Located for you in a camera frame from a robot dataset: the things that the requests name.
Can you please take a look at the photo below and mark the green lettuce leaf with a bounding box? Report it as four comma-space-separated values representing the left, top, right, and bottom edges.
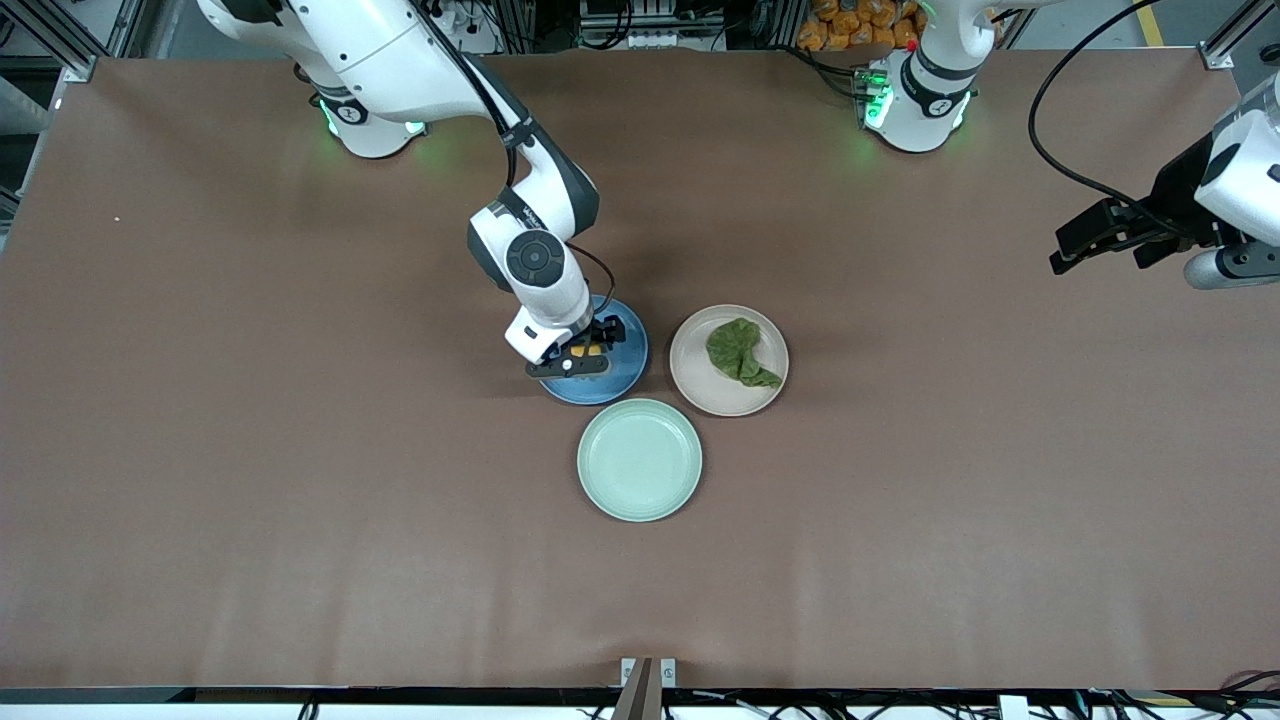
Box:
706, 318, 784, 390

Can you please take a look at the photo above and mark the blue plate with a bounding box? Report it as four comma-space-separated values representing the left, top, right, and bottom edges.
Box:
538, 295, 649, 406

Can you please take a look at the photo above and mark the beige plate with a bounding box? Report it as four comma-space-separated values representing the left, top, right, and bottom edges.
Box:
669, 304, 790, 418

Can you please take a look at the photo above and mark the pale green plate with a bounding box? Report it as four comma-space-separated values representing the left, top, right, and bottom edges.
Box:
577, 398, 703, 523

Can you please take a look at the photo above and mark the small green lit control box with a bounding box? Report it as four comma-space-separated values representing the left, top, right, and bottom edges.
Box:
850, 65, 893, 129

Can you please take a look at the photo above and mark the white power strip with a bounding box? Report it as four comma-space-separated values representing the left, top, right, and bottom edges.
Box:
578, 0, 728, 51

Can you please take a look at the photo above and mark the orange snack pile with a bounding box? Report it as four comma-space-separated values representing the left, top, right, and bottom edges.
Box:
797, 0, 926, 52

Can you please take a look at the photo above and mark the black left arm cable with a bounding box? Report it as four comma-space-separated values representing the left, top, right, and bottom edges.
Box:
1028, 0, 1216, 241

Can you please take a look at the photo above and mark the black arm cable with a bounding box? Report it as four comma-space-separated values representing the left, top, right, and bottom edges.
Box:
415, 0, 618, 313
1028, 0, 1216, 241

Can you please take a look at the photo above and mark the aluminium frame post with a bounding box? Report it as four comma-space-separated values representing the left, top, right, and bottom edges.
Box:
1200, 0, 1280, 71
0, 0, 113, 83

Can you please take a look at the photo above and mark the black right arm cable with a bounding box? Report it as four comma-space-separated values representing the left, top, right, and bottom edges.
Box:
415, 0, 618, 313

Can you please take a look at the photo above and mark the metal table edge bracket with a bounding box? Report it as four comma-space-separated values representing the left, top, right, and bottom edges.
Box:
620, 657, 678, 720

